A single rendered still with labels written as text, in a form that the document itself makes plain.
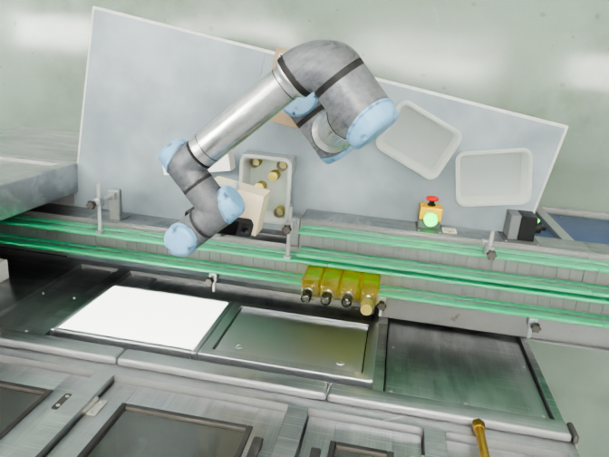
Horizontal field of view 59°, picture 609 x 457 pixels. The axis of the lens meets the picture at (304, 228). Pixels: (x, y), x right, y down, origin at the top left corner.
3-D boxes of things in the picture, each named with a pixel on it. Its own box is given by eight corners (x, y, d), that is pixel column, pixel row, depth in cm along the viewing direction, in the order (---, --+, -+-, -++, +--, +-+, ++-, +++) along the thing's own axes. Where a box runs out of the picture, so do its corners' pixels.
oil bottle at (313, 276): (310, 273, 178) (297, 299, 158) (311, 257, 177) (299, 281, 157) (326, 276, 178) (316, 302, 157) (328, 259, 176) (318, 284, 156)
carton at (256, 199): (217, 176, 157) (209, 180, 150) (270, 190, 155) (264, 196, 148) (211, 214, 161) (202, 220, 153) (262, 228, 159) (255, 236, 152)
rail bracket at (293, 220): (287, 250, 177) (278, 263, 165) (290, 200, 172) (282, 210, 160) (295, 251, 177) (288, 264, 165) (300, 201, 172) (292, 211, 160)
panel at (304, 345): (111, 290, 182) (49, 337, 150) (111, 282, 181) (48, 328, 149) (378, 330, 169) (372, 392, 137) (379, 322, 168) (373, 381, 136)
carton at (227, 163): (168, 154, 189) (160, 157, 184) (233, 150, 185) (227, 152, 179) (170, 171, 191) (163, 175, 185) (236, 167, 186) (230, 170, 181)
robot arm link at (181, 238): (202, 246, 119) (175, 266, 121) (219, 231, 129) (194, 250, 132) (180, 217, 118) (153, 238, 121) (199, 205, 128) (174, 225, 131)
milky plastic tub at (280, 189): (244, 212, 190) (236, 218, 182) (246, 150, 183) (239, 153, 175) (293, 218, 187) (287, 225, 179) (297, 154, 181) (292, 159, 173)
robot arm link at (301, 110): (307, 64, 154) (300, 61, 141) (334, 103, 156) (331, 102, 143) (275, 91, 157) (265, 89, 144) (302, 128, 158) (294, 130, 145)
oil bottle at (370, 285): (362, 279, 176) (357, 307, 156) (364, 264, 174) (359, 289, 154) (380, 282, 175) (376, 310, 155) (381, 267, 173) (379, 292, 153)
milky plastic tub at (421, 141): (431, 178, 177) (433, 182, 169) (373, 142, 177) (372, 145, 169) (463, 131, 171) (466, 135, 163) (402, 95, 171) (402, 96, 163)
